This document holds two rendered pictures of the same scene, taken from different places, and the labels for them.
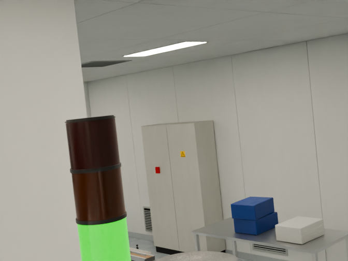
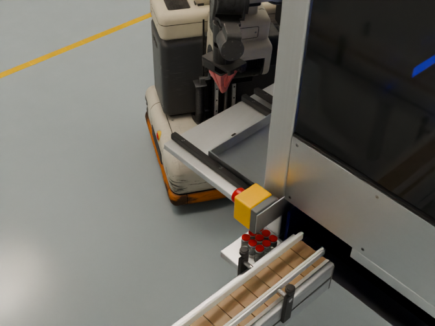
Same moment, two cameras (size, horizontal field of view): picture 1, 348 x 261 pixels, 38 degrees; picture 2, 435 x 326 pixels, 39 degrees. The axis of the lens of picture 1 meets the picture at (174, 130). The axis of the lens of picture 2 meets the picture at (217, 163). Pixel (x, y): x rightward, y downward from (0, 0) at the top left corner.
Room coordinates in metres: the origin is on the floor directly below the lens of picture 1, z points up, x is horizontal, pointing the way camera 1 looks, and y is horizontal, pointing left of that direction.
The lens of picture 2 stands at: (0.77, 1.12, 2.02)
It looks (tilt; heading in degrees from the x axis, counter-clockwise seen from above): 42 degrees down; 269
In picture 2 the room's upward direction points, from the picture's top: 2 degrees clockwise
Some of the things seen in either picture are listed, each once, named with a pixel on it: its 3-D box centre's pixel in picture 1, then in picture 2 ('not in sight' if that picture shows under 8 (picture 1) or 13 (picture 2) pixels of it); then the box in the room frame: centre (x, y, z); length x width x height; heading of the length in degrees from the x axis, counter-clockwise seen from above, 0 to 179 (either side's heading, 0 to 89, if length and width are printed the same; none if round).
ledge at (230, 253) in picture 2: not in sight; (259, 256); (0.65, 0.17, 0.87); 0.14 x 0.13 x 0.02; 133
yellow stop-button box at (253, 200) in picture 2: not in sight; (254, 207); (0.67, 0.13, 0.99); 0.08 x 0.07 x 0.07; 133
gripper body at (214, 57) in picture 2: not in sight; (224, 52); (0.74, -0.22, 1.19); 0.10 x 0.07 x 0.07; 133
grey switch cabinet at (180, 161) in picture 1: (182, 189); not in sight; (7.86, -0.02, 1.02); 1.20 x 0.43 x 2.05; 43
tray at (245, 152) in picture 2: not in sight; (285, 164); (0.56, -0.13, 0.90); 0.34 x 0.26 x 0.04; 134
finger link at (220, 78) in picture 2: not in sight; (220, 75); (0.75, -0.22, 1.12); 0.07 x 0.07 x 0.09; 43
